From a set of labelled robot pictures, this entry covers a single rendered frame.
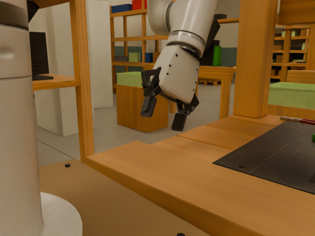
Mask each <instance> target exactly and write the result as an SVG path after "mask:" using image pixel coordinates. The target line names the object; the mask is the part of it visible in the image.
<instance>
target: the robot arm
mask: <svg viewBox="0 0 315 236"><path fill-rule="evenodd" d="M217 5H218V0H176V1H171V0H147V12H148V20H149V25H150V28H151V30H152V31H153V32H154V33H155V34H158V35H163V36H169V37H168V40H167V43H166V46H165V47H164V48H163V50H162V51H161V53H160V55H159V57H158V59H157V61H156V63H155V65H154V67H153V69H152V70H144V71H141V77H142V88H143V90H144V93H143V95H144V97H145V99H144V102H143V105H142V109H141V114H140V116H142V117H149V118H150V117H152V115H153V111H154V109H155V106H156V102H157V98H155V96H157V95H160V96H162V97H163V98H165V99H167V100H169V101H171V102H173V103H176V104H177V108H178V113H176V114H175V117H174V120H173V123H172V127H171V129H172V130H174V131H180V132H182V131H183V128H184V125H185V122H186V118H187V115H190V113H191V112H193V111H194V110H195V108H196V107H197V106H198V104H199V101H198V99H197V97H196V95H195V88H196V84H197V79H198V74H199V65H200V62H199V59H200V58H201V57H202V56H203V52H204V49H205V46H206V42H207V39H208V35H209V32H210V28H211V25H212V21H213V18H214V14H215V11H216V8H217ZM28 31H29V23H28V10H27V1H26V0H0V236H83V223H82V220H81V217H80V214H79V213H78V211H77V209H76V208H75V207H74V206H73V205H72V204H70V203H69V202H68V201H66V200H64V199H63V198H61V197H59V196H55V195H52V194H49V193H46V192H41V191H40V180H39V167H38V149H37V137H36V124H35V112H34V99H33V86H32V67H31V54H30V36H29V32H28ZM189 103H190V104H189ZM182 105H184V108H183V107H182Z"/></svg>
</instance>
